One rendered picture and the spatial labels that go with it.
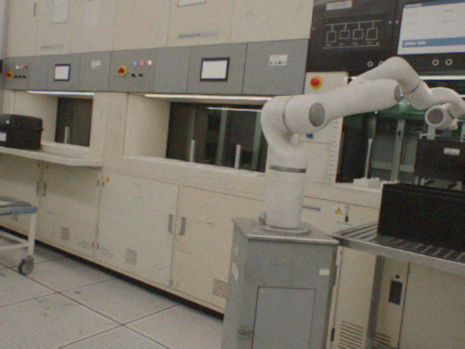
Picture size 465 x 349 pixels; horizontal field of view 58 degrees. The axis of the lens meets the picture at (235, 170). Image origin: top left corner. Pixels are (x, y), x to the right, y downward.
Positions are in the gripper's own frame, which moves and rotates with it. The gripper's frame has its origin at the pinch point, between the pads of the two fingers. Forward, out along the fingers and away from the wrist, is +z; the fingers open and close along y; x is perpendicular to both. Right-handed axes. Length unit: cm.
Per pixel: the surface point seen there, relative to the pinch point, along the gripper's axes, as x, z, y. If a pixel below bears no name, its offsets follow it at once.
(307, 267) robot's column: -54, -107, -15
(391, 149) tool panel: -13, 58, -40
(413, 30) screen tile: 35.3, -32.8, -12.9
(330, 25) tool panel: 40, -33, -51
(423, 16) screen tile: 41, -33, -10
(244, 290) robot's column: -62, -120, -28
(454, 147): -10.8, -9.0, 5.4
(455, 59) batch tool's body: 23.0, -32.7, 4.8
